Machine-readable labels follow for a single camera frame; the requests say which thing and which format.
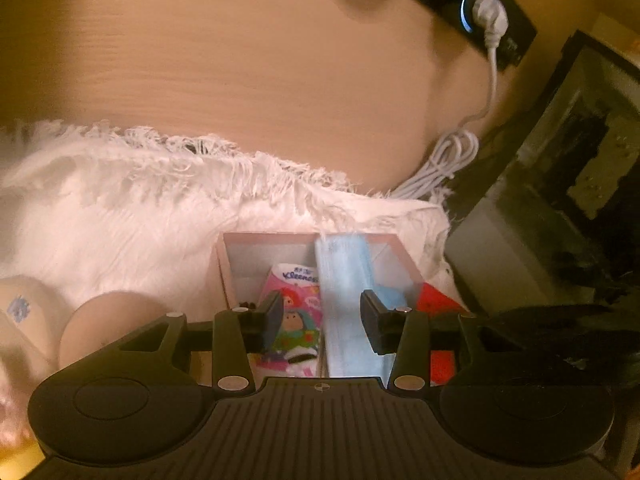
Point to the pink cardboard box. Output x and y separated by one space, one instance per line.
245 270

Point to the red packet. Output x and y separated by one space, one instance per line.
435 301

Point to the beige round cap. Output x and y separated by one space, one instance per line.
107 327

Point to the white cap with blue print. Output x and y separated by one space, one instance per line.
25 320

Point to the glass computer case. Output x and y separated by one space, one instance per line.
500 240

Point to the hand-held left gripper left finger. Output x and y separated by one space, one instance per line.
272 320

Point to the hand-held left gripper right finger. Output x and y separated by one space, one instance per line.
372 320

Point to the cartoon print tissue packet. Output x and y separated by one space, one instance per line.
295 327

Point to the white fringed cloth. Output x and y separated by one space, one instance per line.
125 220

